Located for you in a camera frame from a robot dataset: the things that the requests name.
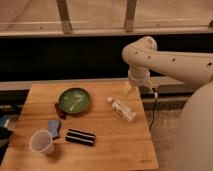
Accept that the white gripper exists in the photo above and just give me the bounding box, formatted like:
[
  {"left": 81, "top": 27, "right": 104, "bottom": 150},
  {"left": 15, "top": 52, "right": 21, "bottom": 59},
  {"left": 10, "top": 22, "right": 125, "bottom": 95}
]
[{"left": 123, "top": 68, "right": 156, "bottom": 98}]

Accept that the green ceramic bowl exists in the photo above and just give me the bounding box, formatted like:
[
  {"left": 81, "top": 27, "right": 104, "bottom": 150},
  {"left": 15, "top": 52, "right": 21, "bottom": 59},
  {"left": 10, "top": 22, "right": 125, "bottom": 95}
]
[{"left": 58, "top": 87, "right": 90, "bottom": 114}]

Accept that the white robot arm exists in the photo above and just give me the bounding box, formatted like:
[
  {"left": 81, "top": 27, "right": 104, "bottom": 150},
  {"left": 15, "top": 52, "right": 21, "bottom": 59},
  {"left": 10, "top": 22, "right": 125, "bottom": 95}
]
[{"left": 122, "top": 36, "right": 213, "bottom": 171}]

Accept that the clear plastic water bottle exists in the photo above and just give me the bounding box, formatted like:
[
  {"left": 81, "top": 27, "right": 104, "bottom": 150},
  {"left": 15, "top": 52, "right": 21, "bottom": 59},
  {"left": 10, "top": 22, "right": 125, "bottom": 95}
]
[{"left": 107, "top": 97, "right": 136, "bottom": 122}]

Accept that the black white striped box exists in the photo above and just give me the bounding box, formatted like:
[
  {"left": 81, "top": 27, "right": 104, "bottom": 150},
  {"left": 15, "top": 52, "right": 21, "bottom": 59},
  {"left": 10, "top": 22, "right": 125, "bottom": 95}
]
[{"left": 65, "top": 129, "right": 96, "bottom": 146}]

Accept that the wooden table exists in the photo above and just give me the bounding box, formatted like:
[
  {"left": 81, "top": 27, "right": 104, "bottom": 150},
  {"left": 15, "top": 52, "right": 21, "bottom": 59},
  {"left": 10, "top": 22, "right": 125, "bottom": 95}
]
[{"left": 0, "top": 81, "right": 158, "bottom": 171}]

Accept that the blue grey sponge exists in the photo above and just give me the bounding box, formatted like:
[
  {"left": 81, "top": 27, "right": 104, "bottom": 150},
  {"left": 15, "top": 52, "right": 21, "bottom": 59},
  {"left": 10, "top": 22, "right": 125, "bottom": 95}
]
[{"left": 48, "top": 119, "right": 61, "bottom": 139}]

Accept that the translucent plastic cup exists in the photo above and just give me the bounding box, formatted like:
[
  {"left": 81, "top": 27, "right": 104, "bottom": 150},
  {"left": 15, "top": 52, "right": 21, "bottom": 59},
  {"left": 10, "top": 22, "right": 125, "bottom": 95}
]
[{"left": 29, "top": 130, "right": 55, "bottom": 155}]

